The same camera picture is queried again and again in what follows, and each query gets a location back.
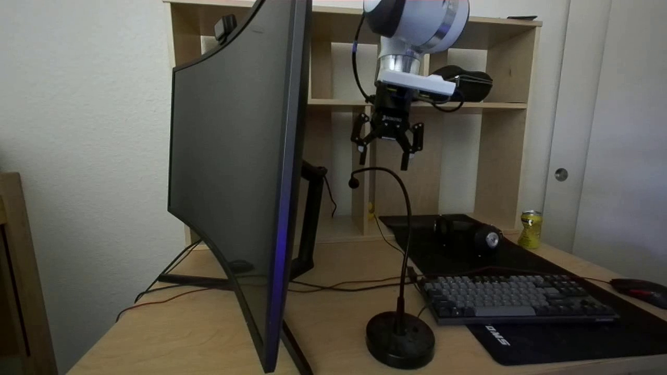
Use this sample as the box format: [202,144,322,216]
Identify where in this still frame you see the wooden cabinet at left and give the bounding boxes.
[0,173,58,375]

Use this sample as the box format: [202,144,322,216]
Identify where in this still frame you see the black red computer mouse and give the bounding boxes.
[610,278,667,308]

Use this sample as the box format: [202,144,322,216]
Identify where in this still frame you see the black desk mat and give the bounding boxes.
[382,215,667,364]

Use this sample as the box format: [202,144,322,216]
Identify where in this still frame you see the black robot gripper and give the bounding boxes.
[350,82,425,171]

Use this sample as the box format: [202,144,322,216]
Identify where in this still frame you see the black curved monitor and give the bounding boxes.
[166,0,310,373]

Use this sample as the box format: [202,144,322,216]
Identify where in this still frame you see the black gooseneck reading light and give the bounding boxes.
[348,166,436,368]

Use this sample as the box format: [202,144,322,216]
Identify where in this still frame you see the round door lock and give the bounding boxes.
[555,166,569,180]

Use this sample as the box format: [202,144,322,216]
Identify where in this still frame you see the black monitor stand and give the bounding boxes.
[161,161,327,375]

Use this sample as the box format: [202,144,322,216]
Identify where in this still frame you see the yellow drink can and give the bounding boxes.
[519,209,541,249]

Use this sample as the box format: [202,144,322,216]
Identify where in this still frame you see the black bag on shelf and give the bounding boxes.
[438,64,493,102]

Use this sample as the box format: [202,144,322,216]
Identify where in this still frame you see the black headphones on mat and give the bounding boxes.
[433,215,502,253]

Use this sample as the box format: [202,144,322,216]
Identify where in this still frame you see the light wooden shelf unit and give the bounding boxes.
[165,0,543,246]

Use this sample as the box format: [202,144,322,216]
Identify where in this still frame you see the grey mechanical keyboard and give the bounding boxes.
[418,273,617,324]

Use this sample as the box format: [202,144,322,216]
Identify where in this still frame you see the brown cable on desk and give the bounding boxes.
[112,275,418,322]

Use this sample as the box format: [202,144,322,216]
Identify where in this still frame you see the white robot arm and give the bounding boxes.
[350,0,469,171]

